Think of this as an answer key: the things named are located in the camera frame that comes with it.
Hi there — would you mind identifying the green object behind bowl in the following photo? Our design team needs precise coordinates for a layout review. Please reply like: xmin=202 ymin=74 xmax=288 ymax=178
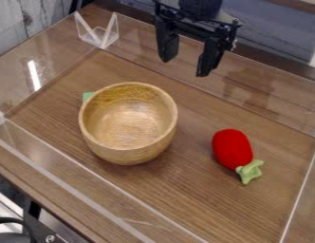
xmin=83 ymin=92 xmax=94 ymax=102

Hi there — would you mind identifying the black cable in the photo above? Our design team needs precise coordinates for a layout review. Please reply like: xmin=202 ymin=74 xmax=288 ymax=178
xmin=0 ymin=216 xmax=35 ymax=243

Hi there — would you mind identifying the wooden bowl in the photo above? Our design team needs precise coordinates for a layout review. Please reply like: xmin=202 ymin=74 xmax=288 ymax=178
xmin=79 ymin=82 xmax=178 ymax=165

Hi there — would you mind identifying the red plush strawberry toy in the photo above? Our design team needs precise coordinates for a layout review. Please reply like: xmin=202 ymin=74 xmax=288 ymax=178
xmin=210 ymin=129 xmax=264 ymax=185

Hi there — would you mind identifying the clear acrylic corner bracket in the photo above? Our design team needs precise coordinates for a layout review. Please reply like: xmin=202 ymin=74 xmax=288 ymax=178
xmin=74 ymin=12 xmax=119 ymax=49

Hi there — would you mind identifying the grey sofa cushion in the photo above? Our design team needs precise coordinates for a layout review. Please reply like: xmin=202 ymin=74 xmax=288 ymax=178
xmin=222 ymin=0 xmax=315 ymax=63

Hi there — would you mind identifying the clear acrylic tray wall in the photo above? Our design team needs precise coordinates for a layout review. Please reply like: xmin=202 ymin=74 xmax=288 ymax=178
xmin=0 ymin=14 xmax=315 ymax=243

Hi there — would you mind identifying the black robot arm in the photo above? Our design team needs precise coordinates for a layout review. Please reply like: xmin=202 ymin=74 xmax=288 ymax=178
xmin=152 ymin=0 xmax=241 ymax=77

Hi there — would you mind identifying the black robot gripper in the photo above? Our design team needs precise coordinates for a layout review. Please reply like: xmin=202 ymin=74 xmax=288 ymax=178
xmin=152 ymin=0 xmax=241 ymax=77

